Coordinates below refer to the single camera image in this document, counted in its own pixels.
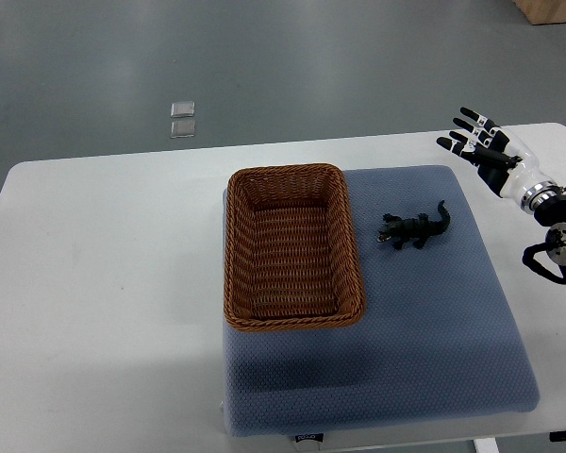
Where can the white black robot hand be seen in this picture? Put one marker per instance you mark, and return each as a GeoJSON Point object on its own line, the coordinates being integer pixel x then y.
{"type": "Point", "coordinates": [503, 161]}

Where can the dark toy crocodile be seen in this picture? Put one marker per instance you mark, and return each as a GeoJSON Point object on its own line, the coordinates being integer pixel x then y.
{"type": "Point", "coordinates": [417, 230]}

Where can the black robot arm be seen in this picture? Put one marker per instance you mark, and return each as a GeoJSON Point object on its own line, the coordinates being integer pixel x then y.
{"type": "Point", "coordinates": [548, 259]}

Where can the brown wicker basket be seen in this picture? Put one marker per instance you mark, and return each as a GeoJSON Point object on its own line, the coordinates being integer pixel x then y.
{"type": "Point", "coordinates": [291, 254]}

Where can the wooden box corner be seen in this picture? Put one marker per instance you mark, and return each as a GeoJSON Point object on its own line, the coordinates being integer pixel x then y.
{"type": "Point", "coordinates": [543, 12]}

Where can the blue-grey foam mat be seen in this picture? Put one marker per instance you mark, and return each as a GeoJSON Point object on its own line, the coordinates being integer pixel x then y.
{"type": "Point", "coordinates": [438, 339]}

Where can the upper floor plate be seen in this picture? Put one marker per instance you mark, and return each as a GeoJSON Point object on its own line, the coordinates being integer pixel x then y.
{"type": "Point", "coordinates": [182, 109]}

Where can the floor plate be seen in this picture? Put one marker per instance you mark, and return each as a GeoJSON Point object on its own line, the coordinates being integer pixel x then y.
{"type": "Point", "coordinates": [183, 128]}
{"type": "Point", "coordinates": [182, 109]}

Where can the lower floor plate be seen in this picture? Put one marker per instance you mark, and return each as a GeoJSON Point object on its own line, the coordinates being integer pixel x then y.
{"type": "Point", "coordinates": [183, 128]}

